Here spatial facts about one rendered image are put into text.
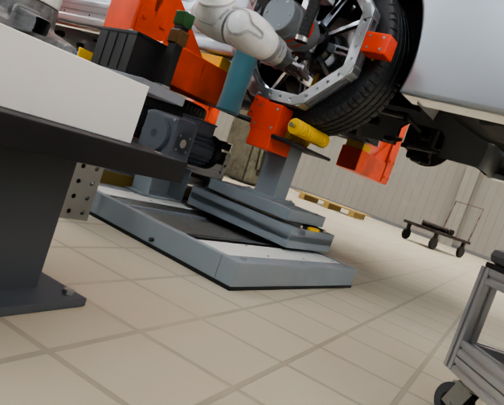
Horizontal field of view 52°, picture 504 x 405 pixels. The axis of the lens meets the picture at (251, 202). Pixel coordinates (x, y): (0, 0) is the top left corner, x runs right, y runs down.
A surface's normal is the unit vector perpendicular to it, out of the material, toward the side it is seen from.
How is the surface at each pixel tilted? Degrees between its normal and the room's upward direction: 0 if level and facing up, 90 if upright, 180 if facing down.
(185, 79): 90
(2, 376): 0
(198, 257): 90
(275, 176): 90
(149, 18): 90
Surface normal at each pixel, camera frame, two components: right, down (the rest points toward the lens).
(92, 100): 0.83, 0.33
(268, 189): -0.55, -0.13
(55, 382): 0.33, -0.94
